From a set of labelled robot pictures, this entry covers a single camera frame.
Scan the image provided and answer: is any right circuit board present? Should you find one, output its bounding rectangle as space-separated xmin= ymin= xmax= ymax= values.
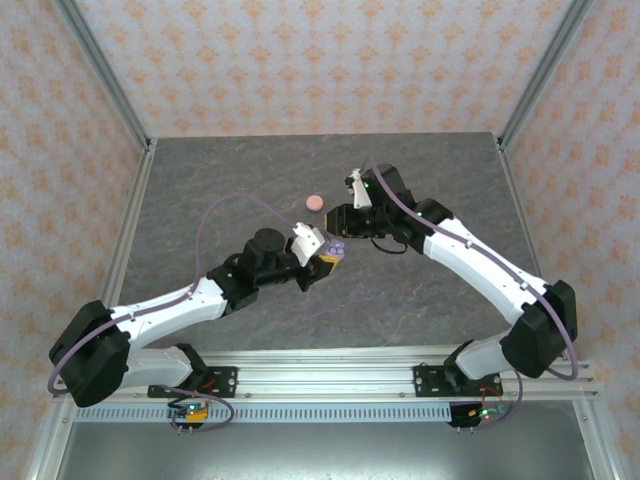
xmin=467 ymin=402 xmax=509 ymax=421

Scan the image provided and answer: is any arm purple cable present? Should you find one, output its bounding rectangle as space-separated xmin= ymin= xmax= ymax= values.
xmin=363 ymin=157 xmax=581 ymax=432
xmin=46 ymin=193 xmax=297 ymax=434

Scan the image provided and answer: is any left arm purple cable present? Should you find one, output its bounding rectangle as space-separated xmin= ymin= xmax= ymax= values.
xmin=46 ymin=193 xmax=297 ymax=434

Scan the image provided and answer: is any grey metal sheet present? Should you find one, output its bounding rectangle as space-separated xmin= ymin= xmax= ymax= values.
xmin=54 ymin=422 xmax=596 ymax=480

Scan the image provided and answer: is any aluminium mounting rail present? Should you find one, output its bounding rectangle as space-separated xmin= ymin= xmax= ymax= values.
xmin=52 ymin=349 xmax=601 ymax=401

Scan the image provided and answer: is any aluminium frame post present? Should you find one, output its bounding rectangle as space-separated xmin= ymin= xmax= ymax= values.
xmin=497 ymin=0 xmax=596 ymax=146
xmin=52 ymin=0 xmax=154 ymax=151

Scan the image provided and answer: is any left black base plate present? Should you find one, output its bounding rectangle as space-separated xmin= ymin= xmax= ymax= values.
xmin=147 ymin=366 xmax=239 ymax=399

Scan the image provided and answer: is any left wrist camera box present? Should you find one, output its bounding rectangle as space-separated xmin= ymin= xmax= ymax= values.
xmin=289 ymin=222 xmax=327 ymax=266

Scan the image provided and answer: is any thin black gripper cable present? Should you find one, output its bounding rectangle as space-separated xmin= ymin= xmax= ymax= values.
xmin=370 ymin=237 xmax=407 ymax=255

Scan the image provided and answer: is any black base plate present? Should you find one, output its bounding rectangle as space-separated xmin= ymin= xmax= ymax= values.
xmin=413 ymin=364 xmax=501 ymax=399
xmin=147 ymin=366 xmax=239 ymax=399

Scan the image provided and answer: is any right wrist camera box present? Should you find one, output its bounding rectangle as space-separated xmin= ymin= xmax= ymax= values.
xmin=343 ymin=168 xmax=374 ymax=210

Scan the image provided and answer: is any left circuit board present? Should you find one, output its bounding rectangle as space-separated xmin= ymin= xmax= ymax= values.
xmin=167 ymin=399 xmax=211 ymax=426

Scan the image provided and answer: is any aluminium frame leg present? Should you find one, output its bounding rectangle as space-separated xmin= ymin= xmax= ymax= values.
xmin=572 ymin=399 xmax=617 ymax=480
xmin=24 ymin=399 xmax=76 ymax=480

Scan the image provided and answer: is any circuit board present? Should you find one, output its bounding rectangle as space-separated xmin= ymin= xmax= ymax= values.
xmin=167 ymin=399 xmax=211 ymax=426
xmin=467 ymin=402 xmax=509 ymax=421

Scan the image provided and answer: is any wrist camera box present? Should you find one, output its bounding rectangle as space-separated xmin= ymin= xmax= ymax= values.
xmin=289 ymin=222 xmax=327 ymax=266
xmin=343 ymin=168 xmax=374 ymax=210

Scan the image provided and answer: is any slotted grey cable duct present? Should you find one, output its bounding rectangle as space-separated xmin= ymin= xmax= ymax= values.
xmin=72 ymin=402 xmax=454 ymax=425

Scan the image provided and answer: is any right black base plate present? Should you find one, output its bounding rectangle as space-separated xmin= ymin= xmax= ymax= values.
xmin=413 ymin=364 xmax=501 ymax=399

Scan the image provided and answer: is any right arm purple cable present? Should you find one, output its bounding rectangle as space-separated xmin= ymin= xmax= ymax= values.
xmin=363 ymin=157 xmax=581 ymax=432

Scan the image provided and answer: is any aluminium table side rail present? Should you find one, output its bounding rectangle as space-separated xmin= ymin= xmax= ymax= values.
xmin=492 ymin=133 xmax=574 ymax=361
xmin=82 ymin=137 xmax=159 ymax=361

